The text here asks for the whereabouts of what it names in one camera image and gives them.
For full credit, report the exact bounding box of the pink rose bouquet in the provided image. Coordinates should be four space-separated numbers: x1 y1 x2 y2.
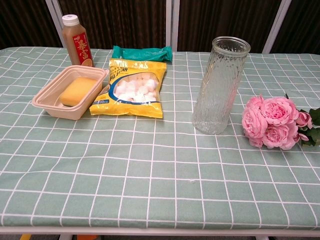
241 92 320 151

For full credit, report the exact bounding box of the ribbed clear glass vase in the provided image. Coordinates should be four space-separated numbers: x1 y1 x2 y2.
191 36 252 136

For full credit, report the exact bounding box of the yellow bag of white cubes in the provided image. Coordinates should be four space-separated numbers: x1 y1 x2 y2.
89 58 168 119

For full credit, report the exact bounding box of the green checked tablecloth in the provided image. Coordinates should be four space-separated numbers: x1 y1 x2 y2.
0 46 320 231

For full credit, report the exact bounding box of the green plastic package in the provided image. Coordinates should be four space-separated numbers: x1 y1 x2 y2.
111 45 173 63

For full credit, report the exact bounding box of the yellow sponge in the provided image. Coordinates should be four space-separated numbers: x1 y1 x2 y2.
59 76 99 108

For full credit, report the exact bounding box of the dark brown curtain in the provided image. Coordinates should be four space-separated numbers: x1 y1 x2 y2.
0 0 320 55

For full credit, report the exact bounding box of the brown drink bottle red label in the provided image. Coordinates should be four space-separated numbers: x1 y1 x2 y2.
61 14 95 68

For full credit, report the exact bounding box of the beige plastic food container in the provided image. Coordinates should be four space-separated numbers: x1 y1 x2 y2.
31 64 110 121

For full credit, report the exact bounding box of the white upright frame post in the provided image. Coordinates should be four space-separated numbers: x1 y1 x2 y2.
172 0 181 52
165 0 174 48

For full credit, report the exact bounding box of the white table frame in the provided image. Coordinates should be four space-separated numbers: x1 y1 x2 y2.
0 225 320 240

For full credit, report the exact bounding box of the white slanted frame post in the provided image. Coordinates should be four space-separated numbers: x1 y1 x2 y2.
261 0 293 55
45 0 65 48

